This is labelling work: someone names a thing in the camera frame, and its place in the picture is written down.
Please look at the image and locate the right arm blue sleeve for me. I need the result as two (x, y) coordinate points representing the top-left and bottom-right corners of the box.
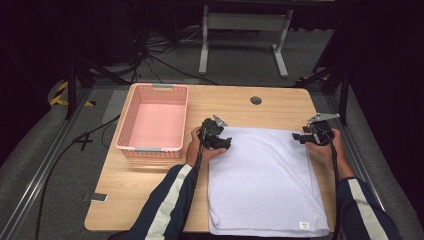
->
(323, 93), (395, 230)

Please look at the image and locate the yellow black floor tape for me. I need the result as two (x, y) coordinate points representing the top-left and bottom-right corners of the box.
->
(49, 80), (97, 108)

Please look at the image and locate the black tripod stand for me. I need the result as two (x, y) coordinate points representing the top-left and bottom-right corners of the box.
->
(294, 63), (352, 127)
(64, 57), (132, 120)

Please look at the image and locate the bundle of black cables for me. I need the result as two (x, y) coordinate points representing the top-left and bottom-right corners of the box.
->
(131, 19), (221, 86)

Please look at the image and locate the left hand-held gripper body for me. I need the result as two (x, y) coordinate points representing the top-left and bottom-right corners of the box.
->
(198, 114), (229, 150)

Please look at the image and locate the metal floor rail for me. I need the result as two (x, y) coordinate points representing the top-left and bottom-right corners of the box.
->
(0, 87), (95, 240)

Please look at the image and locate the long black floor cable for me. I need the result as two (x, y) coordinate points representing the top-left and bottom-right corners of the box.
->
(34, 114), (122, 240)

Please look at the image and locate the light purple towel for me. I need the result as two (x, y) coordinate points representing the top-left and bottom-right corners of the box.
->
(207, 125), (331, 239)

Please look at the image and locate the person's left hand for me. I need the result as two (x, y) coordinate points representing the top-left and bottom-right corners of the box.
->
(185, 126), (229, 167)

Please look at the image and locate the hand-held gripper cable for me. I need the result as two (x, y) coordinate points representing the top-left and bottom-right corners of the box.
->
(179, 122), (207, 234)
(328, 138), (342, 240)

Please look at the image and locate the left hand-held gripper cable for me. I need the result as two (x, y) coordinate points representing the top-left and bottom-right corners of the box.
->
(179, 122), (207, 234)

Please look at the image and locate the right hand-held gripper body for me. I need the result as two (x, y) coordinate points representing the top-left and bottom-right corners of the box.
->
(306, 112), (341, 146)

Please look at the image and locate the pink plastic basket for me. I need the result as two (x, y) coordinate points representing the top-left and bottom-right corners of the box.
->
(115, 83), (190, 159)

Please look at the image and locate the person's right hand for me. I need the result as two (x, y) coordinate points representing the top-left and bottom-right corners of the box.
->
(305, 128), (348, 168)

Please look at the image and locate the grey metal stand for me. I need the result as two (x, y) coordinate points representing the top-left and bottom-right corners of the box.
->
(198, 4), (294, 79)

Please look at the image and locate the right hand-held gripper cable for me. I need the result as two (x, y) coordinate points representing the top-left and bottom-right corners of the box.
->
(328, 138), (342, 240)

